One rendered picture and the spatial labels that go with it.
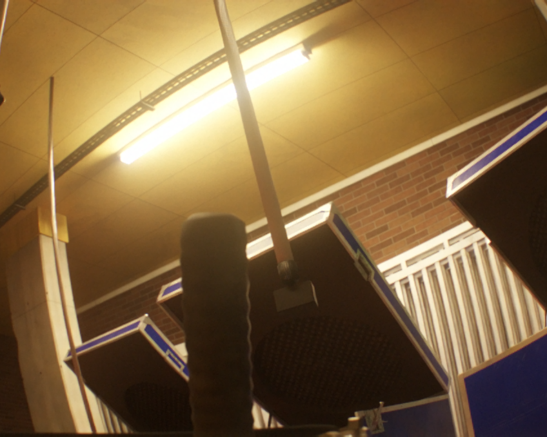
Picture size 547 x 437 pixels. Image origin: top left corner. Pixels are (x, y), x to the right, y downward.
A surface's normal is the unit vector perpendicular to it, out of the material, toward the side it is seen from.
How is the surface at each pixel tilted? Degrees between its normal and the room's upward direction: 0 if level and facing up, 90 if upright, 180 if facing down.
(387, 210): 90
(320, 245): 138
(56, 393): 90
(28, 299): 90
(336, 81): 180
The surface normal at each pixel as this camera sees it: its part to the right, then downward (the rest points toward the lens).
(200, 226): -0.29, -0.23
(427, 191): -0.51, -0.23
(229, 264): 0.54, 0.12
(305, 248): -0.20, 0.53
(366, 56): 0.23, 0.89
